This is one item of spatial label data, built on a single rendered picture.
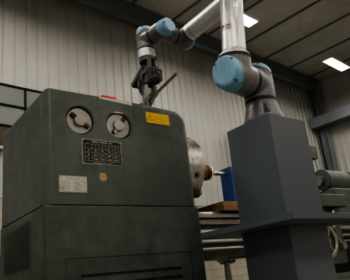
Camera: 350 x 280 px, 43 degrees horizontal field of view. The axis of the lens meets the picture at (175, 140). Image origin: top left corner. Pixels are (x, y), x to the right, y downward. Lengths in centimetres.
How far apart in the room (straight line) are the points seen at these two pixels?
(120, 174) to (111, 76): 957
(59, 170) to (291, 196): 74
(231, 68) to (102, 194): 60
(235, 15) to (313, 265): 88
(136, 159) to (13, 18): 897
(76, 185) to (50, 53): 896
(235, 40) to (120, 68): 982
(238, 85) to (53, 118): 63
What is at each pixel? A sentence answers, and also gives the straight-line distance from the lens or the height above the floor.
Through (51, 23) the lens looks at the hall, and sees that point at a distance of 1083.
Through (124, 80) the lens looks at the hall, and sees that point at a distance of 1121.
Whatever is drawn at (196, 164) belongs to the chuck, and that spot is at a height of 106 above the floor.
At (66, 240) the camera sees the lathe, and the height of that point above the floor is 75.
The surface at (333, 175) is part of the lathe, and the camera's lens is 277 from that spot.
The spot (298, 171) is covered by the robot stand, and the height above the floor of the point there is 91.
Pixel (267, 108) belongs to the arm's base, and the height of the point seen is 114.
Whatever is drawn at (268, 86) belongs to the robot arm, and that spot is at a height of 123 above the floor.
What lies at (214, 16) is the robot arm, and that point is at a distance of 190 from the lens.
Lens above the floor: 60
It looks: 18 degrees up
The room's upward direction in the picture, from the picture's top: 6 degrees counter-clockwise
